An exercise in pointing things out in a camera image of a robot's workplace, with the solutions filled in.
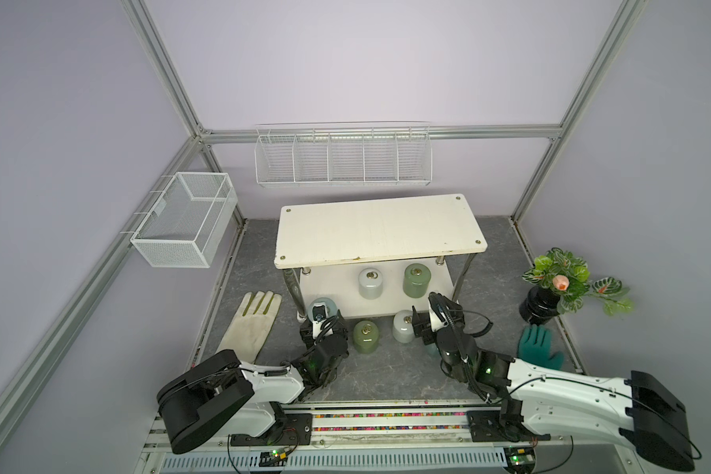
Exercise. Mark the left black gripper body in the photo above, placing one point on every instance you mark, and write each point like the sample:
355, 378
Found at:
341, 332

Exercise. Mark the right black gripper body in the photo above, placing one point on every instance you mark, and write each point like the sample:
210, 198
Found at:
459, 329

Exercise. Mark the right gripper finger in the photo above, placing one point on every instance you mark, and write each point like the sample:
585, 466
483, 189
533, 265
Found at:
420, 321
441, 305

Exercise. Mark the large white tea canister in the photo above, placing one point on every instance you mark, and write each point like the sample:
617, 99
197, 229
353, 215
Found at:
402, 327

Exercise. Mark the small green tea canister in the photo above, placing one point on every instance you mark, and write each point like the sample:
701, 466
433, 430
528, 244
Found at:
417, 278

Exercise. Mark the large green tea canister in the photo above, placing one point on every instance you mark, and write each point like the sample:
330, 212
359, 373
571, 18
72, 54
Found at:
366, 337

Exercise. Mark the small white tea canister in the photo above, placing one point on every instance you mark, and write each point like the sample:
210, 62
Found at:
370, 283

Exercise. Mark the small blue tea canister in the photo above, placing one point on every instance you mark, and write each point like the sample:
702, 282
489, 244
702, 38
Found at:
332, 307

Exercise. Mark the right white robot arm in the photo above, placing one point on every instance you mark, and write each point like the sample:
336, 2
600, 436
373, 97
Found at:
637, 412

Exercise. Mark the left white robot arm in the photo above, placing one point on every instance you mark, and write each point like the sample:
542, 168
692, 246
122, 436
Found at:
225, 394

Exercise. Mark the white two-tier shelf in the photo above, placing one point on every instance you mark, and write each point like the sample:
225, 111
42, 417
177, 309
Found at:
326, 246

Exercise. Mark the beige work glove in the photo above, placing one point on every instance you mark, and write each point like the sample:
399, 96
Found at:
251, 325

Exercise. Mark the green rubber glove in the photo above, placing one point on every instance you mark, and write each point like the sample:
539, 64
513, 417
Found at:
535, 347

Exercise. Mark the artificial plant in black pot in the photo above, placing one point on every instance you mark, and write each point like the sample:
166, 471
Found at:
561, 283

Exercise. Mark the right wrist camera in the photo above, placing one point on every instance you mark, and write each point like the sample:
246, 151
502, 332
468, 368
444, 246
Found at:
437, 320

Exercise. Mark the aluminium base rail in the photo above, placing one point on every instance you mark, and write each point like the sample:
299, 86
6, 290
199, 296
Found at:
390, 437

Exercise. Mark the long white wire basket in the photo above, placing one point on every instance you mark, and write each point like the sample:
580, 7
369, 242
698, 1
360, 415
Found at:
348, 154

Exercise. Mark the white mesh wall basket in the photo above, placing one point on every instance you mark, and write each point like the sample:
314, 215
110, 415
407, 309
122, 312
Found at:
185, 226

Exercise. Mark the aluminium cage frame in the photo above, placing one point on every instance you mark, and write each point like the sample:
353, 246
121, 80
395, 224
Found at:
87, 129

